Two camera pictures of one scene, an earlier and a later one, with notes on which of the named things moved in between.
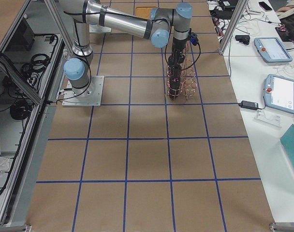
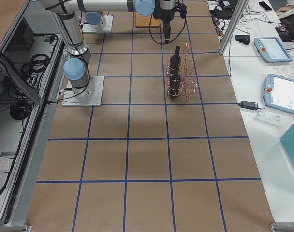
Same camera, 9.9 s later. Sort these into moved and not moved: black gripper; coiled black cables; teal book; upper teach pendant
Moved: black gripper
Not moved: upper teach pendant; teal book; coiled black cables
